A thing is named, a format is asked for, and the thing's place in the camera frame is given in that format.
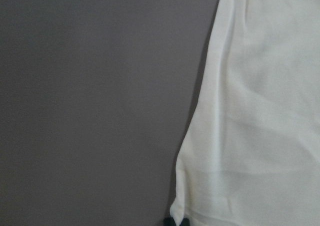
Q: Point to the pale yellow printed t-shirt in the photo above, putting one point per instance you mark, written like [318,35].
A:
[251,154]

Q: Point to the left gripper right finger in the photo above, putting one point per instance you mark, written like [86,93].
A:
[185,222]

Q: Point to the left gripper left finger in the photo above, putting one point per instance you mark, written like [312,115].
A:
[169,221]

